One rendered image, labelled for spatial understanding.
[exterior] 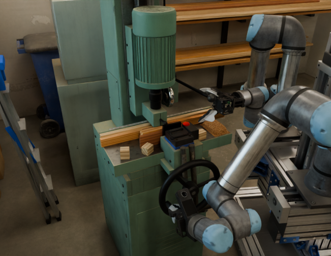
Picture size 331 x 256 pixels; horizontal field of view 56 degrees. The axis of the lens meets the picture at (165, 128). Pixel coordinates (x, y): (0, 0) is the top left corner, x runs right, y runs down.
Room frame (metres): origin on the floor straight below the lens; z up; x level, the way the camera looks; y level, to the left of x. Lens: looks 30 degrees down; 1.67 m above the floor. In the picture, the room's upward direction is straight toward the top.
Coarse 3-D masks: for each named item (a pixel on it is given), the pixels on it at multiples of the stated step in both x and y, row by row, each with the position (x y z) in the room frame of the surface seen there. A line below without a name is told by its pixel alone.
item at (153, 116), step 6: (144, 102) 1.35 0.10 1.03; (144, 108) 1.31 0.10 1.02; (150, 108) 1.28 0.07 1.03; (162, 108) 1.28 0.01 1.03; (144, 114) 1.32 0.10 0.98; (150, 114) 1.25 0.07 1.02; (156, 114) 1.23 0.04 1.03; (162, 114) 1.24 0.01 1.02; (150, 120) 1.26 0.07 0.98; (156, 120) 1.23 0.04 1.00
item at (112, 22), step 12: (108, 0) 1.45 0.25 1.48; (120, 0) 1.41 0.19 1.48; (156, 0) 1.49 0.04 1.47; (108, 12) 1.47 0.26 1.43; (120, 12) 1.41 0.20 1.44; (108, 24) 1.48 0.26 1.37; (120, 24) 1.41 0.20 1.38; (108, 36) 1.50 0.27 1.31; (120, 36) 1.41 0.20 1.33; (108, 48) 1.52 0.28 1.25; (120, 48) 1.40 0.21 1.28; (108, 60) 1.54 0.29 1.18; (120, 60) 1.40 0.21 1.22; (108, 72) 1.55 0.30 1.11; (120, 72) 1.40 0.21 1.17; (108, 84) 1.57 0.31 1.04; (120, 84) 1.40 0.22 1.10; (120, 96) 1.40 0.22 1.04; (120, 108) 1.41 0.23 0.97; (120, 120) 1.43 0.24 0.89; (132, 120) 1.42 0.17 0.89; (144, 120) 1.45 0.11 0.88
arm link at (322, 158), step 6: (318, 150) 1.00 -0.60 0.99; (324, 150) 0.97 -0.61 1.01; (318, 156) 0.99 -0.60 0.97; (324, 156) 0.97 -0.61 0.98; (330, 156) 0.95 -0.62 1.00; (318, 162) 0.98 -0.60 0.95; (324, 162) 0.96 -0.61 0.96; (330, 162) 0.94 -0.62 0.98; (318, 168) 0.98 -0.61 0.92; (324, 168) 0.96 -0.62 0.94; (330, 168) 0.94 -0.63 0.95
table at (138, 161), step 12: (120, 144) 1.18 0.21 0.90; (132, 144) 1.18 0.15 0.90; (204, 144) 1.21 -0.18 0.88; (216, 144) 1.24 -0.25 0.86; (108, 156) 1.09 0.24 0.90; (120, 156) 1.08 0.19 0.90; (132, 156) 1.08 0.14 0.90; (144, 156) 1.08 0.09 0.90; (156, 156) 1.10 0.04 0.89; (120, 168) 1.03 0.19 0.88; (132, 168) 1.05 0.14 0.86; (144, 168) 1.08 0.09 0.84; (168, 168) 1.04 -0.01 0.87
